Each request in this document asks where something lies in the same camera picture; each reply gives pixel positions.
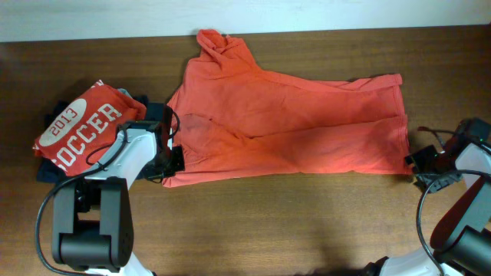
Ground folded red soccer shirt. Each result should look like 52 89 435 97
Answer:
31 79 148 178

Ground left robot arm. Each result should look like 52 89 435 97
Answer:
45 103 185 275

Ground folded navy shirt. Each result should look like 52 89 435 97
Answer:
36 94 150 184

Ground folded grey shirt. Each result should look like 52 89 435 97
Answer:
117 88 132 98

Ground left black cable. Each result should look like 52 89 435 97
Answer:
34 109 181 276

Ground black cable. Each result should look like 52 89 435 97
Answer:
34 109 181 276
416 125 491 276

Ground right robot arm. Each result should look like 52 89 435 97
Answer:
360 117 490 276

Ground right black cable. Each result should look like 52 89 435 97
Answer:
416 125 491 276

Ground orange soccer t-shirt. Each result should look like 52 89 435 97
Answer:
163 29 410 188

